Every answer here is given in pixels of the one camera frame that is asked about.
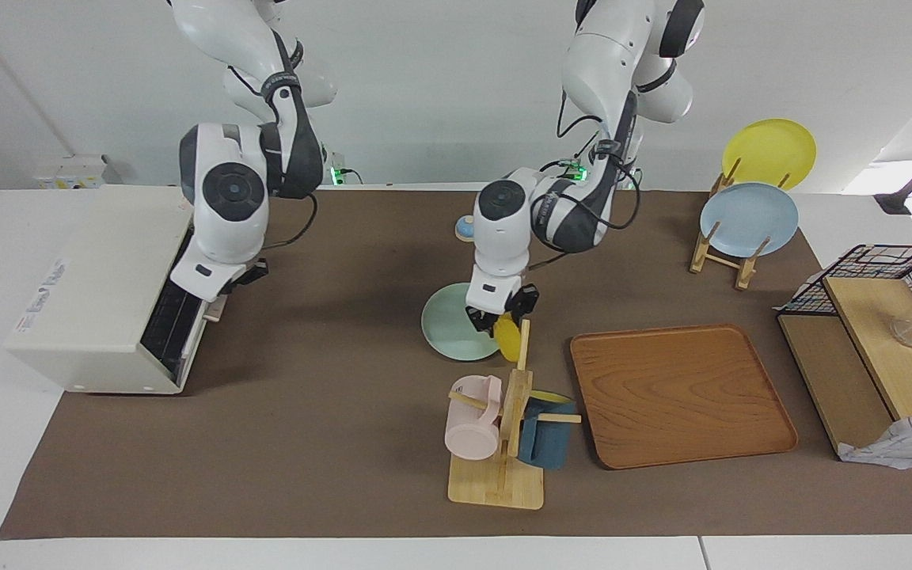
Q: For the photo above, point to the dark blue mug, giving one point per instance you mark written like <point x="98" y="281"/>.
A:
<point x="547" y="443"/>

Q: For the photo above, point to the brown wooden tray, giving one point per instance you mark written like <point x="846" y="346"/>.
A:
<point x="678" y="396"/>

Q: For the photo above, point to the white toaster oven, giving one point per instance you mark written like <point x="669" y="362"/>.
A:
<point x="92" y="301"/>

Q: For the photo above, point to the white crumpled cloth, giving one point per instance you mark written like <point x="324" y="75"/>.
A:
<point x="899" y="447"/>

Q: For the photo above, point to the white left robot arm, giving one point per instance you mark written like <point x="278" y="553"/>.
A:
<point x="583" y="95"/>

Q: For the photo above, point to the light green plate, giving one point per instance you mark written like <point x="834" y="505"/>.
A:
<point x="448" y="328"/>

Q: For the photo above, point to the pink mug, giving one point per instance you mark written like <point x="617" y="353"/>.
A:
<point x="468" y="431"/>

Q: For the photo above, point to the wooden mug tree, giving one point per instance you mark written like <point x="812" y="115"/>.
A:
<point x="495" y="483"/>

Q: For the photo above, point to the blue service bell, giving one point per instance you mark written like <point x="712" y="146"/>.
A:
<point x="464" y="229"/>

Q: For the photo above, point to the yellow plate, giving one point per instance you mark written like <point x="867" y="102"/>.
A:
<point x="769" y="150"/>

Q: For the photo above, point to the clear glass cup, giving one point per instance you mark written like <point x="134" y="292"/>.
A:
<point x="909" y="332"/>

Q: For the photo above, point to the brown table mat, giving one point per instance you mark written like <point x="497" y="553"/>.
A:
<point x="329" y="412"/>

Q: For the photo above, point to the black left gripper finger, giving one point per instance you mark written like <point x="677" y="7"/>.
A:
<point x="512" y="317"/>
<point x="480" y="320"/>

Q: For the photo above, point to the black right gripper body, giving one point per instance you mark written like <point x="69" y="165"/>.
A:
<point x="248" y="272"/>

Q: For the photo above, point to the wooden plate rack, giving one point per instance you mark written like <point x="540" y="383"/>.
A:
<point x="705" y="257"/>

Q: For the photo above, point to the wooden shelf box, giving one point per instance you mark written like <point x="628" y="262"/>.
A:
<point x="875" y="364"/>

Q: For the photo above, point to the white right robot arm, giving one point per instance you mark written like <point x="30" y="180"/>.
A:
<point x="230" y="198"/>

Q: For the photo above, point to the white power strip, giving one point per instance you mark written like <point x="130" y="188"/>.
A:
<point x="72" y="170"/>

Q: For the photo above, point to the light blue plate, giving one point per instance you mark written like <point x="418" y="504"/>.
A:
<point x="749" y="220"/>

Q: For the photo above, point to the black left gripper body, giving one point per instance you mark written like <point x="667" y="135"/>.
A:
<point x="524" y="299"/>

